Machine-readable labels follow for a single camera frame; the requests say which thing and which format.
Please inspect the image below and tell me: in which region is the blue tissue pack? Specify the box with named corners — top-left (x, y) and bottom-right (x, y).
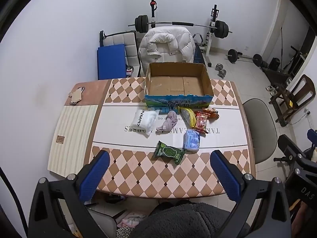
top-left (183, 129), bottom-right (201, 153)

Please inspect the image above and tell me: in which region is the orange mushroom snack packet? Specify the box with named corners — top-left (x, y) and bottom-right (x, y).
top-left (202, 107), bottom-right (219, 119)

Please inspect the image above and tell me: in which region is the green snack packet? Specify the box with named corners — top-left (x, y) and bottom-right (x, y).
top-left (154, 141), bottom-right (185, 165)

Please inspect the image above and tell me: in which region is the red snack packet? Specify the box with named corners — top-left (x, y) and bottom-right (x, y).
top-left (194, 111), bottom-right (210, 134)

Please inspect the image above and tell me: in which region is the yellow silver pouch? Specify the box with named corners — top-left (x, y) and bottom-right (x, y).
top-left (180, 107), bottom-right (196, 128)

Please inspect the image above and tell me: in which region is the purple knotted cloth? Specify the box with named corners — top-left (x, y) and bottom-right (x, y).
top-left (156, 111), bottom-right (178, 133)

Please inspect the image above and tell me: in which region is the white NMAX soft pack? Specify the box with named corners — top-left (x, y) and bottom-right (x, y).
top-left (130, 109), bottom-right (159, 136)

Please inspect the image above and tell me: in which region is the dark wooden chair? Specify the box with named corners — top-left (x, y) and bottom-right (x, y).
top-left (269, 74), bottom-right (316, 127)

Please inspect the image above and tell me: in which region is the grey round chair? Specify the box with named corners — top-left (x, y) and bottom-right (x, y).
top-left (243, 98), bottom-right (277, 164)

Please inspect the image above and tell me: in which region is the chrome dumbbell pair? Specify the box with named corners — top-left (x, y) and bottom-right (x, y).
top-left (215, 63), bottom-right (227, 79)

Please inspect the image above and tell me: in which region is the floor barbell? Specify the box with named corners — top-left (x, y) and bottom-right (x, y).
top-left (226, 49), bottom-right (263, 67)

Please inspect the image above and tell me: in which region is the cardboard scrap piece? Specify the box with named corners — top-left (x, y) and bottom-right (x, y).
top-left (68, 86), bottom-right (85, 105)

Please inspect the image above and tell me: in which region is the blue weight bench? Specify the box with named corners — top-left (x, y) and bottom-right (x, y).
top-left (192, 33), bottom-right (207, 66)

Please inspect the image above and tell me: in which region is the barbell on rack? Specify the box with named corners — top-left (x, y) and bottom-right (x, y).
top-left (127, 15), bottom-right (232, 39)

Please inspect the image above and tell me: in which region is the open cardboard box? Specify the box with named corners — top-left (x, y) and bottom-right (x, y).
top-left (144, 62), bottom-right (214, 108)

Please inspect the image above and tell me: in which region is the white squat rack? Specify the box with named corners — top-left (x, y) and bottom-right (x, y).
top-left (149, 0), bottom-right (219, 67)

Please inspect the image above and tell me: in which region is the white puffer jacket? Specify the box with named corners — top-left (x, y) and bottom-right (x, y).
top-left (137, 26), bottom-right (196, 65)

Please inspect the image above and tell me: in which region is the blue folded mat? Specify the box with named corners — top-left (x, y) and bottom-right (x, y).
top-left (97, 45), bottom-right (126, 80)

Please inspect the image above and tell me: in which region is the grey quilted chair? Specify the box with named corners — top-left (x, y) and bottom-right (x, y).
top-left (99, 30), bottom-right (141, 77)

